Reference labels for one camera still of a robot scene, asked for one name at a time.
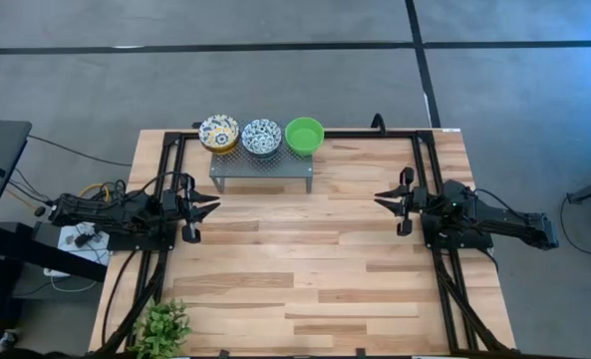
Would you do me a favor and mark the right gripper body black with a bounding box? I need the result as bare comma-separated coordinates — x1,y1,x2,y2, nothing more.
397,167,416,237

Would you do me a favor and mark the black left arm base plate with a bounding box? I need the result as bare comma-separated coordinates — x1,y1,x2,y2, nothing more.
106,213,177,252

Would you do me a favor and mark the grey perforated metal shelf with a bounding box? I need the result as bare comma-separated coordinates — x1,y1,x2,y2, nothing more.
192,119,315,194

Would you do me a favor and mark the black cable loop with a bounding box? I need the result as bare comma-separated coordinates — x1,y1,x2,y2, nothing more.
371,113,389,137

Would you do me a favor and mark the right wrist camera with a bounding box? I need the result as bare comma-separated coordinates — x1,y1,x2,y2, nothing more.
413,186,430,214

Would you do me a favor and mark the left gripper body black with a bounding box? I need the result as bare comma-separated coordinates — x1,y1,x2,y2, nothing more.
177,173,201,245

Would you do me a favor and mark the black floor cable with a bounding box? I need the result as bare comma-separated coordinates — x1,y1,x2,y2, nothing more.
27,133,133,168
559,194,591,259

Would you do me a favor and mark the green artificial plant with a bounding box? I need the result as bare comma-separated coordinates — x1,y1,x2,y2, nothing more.
127,297,194,359

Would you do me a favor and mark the yellow cable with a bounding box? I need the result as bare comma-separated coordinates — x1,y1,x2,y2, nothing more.
78,181,113,201

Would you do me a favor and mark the black desk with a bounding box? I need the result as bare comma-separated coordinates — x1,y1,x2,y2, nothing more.
0,119,33,240

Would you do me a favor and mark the blue white patterned mini bowl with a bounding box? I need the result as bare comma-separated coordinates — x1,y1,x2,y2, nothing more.
240,118,284,154

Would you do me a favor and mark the white power adapter box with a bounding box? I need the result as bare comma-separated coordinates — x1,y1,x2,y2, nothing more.
57,216,111,265

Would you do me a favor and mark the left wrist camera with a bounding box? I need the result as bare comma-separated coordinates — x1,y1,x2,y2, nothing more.
159,188,179,219

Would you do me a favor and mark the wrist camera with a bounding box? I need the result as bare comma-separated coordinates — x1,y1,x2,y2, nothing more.
159,188,179,219
413,186,430,214

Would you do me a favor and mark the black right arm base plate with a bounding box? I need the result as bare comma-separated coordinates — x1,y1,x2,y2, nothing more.
421,209,494,250

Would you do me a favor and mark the black desk stand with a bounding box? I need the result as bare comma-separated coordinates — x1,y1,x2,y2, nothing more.
0,221,108,345

